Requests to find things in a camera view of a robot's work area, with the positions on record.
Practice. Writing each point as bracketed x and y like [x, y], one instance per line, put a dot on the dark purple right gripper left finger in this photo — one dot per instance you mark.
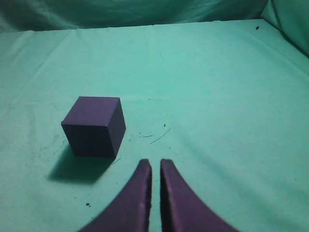
[130, 209]

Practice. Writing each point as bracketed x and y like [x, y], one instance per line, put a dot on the dark purple cube block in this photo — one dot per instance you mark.
[95, 127]

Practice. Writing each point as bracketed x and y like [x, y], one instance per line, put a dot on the green cloth backdrop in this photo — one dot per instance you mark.
[291, 17]

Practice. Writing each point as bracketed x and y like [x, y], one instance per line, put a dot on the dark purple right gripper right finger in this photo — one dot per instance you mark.
[181, 209]

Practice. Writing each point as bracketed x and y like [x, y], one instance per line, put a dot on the green cloth table cover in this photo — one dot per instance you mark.
[228, 102]

